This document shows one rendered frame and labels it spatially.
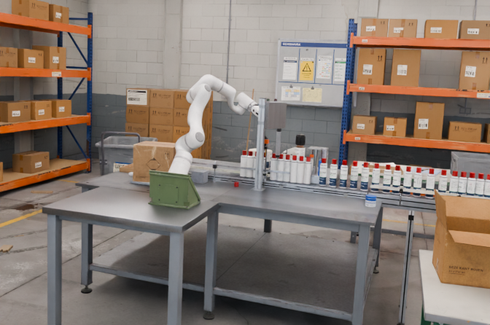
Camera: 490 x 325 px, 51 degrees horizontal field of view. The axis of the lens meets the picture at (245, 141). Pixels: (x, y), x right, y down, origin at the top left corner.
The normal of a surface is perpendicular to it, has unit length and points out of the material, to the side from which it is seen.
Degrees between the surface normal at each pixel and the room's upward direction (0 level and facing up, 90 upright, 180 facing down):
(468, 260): 90
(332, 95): 90
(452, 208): 38
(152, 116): 90
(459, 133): 90
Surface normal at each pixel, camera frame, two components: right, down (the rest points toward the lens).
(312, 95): -0.29, 0.11
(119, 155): 0.03, 0.19
